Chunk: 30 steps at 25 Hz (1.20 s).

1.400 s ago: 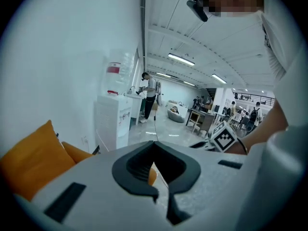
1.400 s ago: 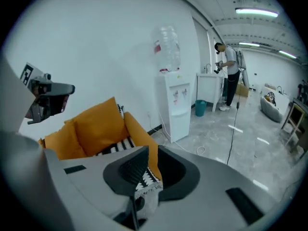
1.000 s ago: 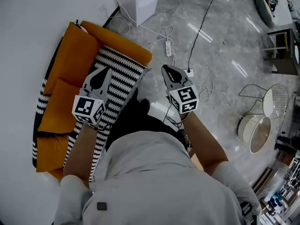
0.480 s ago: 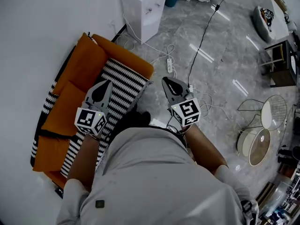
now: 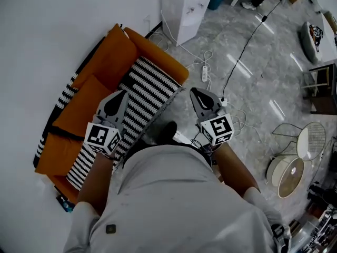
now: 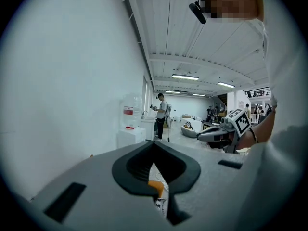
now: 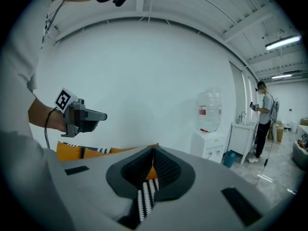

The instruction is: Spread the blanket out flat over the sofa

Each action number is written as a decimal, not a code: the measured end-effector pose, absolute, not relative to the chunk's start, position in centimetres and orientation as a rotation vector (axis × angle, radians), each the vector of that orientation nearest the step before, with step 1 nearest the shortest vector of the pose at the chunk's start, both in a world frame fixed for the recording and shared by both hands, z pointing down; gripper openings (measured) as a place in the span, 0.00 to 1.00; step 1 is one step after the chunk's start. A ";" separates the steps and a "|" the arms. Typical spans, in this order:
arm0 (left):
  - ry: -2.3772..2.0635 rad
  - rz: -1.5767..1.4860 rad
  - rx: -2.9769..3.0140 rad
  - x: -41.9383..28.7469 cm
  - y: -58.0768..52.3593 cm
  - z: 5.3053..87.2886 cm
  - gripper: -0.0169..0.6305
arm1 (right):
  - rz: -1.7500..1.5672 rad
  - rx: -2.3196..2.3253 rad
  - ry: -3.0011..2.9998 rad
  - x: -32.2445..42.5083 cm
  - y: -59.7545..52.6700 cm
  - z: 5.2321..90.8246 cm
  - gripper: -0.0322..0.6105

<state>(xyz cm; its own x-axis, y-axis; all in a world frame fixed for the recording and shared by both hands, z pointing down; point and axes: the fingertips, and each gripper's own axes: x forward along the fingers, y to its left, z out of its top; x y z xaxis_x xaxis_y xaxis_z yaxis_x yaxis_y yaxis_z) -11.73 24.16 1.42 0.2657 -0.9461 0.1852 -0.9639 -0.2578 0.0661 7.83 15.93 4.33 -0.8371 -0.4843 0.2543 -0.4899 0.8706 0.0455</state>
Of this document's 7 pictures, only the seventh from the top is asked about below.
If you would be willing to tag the black orange patterned pillow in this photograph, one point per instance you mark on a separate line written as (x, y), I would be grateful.
(303, 141)

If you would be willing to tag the grey bean bag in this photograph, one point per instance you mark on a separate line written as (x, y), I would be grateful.
(299, 159)

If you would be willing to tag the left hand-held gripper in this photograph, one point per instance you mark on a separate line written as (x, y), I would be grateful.
(67, 100)

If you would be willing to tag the white water dispenser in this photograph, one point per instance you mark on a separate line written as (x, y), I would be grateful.
(207, 143)

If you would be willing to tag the black white striped throw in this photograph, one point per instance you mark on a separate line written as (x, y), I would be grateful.
(101, 150)

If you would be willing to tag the white sink cabinet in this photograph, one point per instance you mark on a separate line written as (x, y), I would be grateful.
(240, 133)

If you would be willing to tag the clear water bottle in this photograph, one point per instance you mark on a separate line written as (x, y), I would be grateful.
(209, 109)

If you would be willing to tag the person's white shirt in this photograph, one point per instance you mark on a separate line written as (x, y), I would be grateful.
(19, 44)

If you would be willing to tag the black and white patterned pillow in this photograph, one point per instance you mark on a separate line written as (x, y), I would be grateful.
(148, 196)

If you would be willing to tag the cardboard boxes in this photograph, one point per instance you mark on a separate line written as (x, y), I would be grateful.
(276, 131)

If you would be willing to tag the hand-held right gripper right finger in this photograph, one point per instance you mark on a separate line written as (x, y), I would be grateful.
(204, 196)

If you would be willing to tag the teal waste bin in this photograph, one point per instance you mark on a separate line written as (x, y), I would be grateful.
(229, 160)

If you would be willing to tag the ceiling tube light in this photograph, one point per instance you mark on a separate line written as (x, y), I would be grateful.
(282, 76)
(282, 42)

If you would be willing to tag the chrome faucet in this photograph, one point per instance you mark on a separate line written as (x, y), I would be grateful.
(241, 115)

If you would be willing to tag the person's left forearm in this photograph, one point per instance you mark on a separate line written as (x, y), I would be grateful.
(43, 114)

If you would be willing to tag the white waste bin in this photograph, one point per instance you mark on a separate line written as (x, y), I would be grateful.
(294, 127)

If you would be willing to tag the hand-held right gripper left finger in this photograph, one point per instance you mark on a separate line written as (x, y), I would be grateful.
(101, 189)

